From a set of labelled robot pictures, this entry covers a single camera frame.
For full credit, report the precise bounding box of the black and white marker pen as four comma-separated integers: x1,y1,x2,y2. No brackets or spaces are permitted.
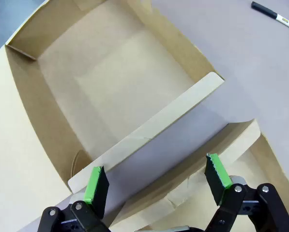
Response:
251,1,289,34

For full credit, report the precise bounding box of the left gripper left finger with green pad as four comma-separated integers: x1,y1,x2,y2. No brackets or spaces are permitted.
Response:
37,166,111,232

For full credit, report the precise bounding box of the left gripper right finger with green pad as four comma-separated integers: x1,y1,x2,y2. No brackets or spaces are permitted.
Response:
204,153,289,232

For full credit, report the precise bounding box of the open brown cardboard box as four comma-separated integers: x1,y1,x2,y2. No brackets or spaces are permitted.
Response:
0,0,289,232

